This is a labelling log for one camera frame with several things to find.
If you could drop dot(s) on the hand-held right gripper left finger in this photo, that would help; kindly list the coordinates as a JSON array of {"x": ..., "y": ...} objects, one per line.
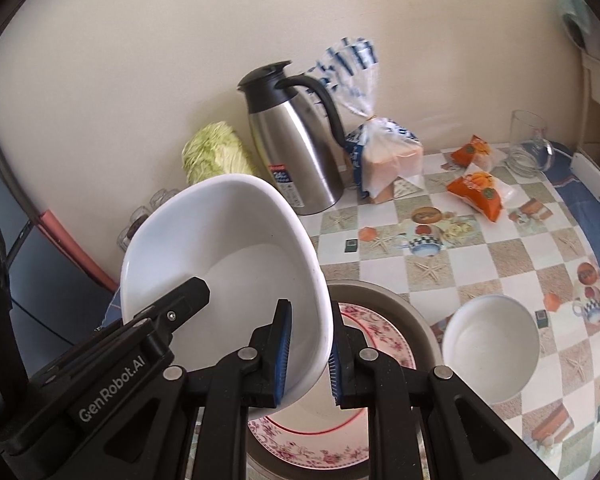
[{"x": 282, "y": 350}]

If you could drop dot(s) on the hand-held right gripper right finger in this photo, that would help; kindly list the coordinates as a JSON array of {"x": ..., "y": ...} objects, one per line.
[{"x": 335, "y": 375}]

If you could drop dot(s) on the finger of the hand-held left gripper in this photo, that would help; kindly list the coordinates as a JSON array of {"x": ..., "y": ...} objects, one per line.
[{"x": 180, "y": 302}]

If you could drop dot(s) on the pink floral plate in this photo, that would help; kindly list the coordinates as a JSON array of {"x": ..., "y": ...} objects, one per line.
[{"x": 310, "y": 440}]

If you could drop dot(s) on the large white bowl red emblem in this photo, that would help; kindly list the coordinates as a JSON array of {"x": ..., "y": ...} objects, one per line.
[{"x": 220, "y": 240}]

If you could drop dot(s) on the stainless steel pan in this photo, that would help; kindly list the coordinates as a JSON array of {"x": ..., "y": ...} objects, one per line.
[{"x": 410, "y": 320}]

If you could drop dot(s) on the strawberry print bowl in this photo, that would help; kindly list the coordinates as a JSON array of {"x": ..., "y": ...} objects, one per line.
[{"x": 490, "y": 355}]

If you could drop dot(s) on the blue board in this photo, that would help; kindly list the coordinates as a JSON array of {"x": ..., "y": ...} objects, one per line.
[{"x": 40, "y": 280}]

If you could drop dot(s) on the pink tube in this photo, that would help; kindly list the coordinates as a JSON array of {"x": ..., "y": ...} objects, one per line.
[{"x": 75, "y": 245}]

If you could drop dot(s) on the napa cabbage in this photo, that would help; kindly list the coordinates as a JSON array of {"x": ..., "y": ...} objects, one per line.
[{"x": 215, "y": 155}]

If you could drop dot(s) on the printed checkered tablecloth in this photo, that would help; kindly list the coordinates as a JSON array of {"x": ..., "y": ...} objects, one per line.
[{"x": 480, "y": 270}]

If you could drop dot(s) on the stainless steel thermos jug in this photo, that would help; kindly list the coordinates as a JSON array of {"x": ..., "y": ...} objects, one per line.
[{"x": 290, "y": 150}]

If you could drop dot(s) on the bagged sliced bread loaf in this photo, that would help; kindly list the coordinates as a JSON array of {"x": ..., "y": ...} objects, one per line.
[{"x": 390, "y": 160}]

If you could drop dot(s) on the orange snack packet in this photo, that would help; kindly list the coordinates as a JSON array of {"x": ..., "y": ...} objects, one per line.
[
  {"x": 475, "y": 190},
  {"x": 472, "y": 150}
]

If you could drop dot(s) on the clear glass mug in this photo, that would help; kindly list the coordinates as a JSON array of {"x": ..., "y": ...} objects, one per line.
[{"x": 525, "y": 145}]

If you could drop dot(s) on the white plastic box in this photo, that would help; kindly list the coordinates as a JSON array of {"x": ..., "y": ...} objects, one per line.
[{"x": 590, "y": 177}]

